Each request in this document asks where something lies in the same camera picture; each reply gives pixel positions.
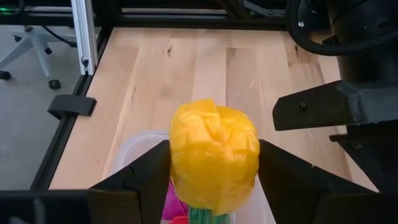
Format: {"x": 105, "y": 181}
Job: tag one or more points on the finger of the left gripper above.
{"x": 373, "y": 155}
{"x": 311, "y": 109}

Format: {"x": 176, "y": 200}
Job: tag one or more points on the clear plastic tupperware container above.
{"x": 140, "y": 146}

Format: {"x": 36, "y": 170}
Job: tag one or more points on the purple toy onion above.
{"x": 174, "y": 205}

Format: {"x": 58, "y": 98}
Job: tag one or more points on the green striped toy watermelon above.
{"x": 202, "y": 217}

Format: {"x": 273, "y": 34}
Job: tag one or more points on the black frame bracket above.
{"x": 71, "y": 105}

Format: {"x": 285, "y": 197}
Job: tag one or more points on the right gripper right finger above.
{"x": 289, "y": 186}

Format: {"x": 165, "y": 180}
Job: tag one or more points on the black aluminium rig frame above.
{"x": 186, "y": 20}

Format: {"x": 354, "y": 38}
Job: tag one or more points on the white office chair base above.
{"x": 34, "y": 40}

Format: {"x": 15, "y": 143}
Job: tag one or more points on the red toy tomato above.
{"x": 179, "y": 221}

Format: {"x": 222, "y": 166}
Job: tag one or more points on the silver aluminium post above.
{"x": 84, "y": 37}

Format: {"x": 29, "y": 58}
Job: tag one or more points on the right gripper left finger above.
{"x": 146, "y": 186}

